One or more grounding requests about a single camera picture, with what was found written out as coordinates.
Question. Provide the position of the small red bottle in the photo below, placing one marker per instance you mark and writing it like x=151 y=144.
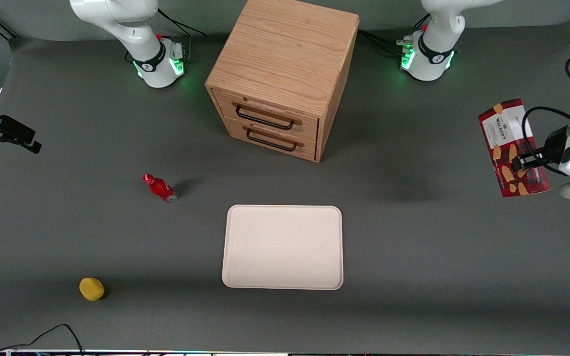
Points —
x=161 y=188

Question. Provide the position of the red cookie box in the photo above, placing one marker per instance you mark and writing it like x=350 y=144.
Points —
x=505 y=128

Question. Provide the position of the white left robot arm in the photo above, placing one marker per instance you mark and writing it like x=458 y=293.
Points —
x=436 y=54

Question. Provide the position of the cream rectangular tray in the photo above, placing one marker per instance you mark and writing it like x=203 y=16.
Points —
x=282 y=247

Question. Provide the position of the yellow lemon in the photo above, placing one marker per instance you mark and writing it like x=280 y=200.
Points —
x=91 y=289

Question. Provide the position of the wooden drawer cabinet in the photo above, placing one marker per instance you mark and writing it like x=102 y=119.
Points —
x=285 y=54

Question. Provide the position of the wooden drawer front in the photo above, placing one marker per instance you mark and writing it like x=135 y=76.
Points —
x=275 y=141
x=270 y=111

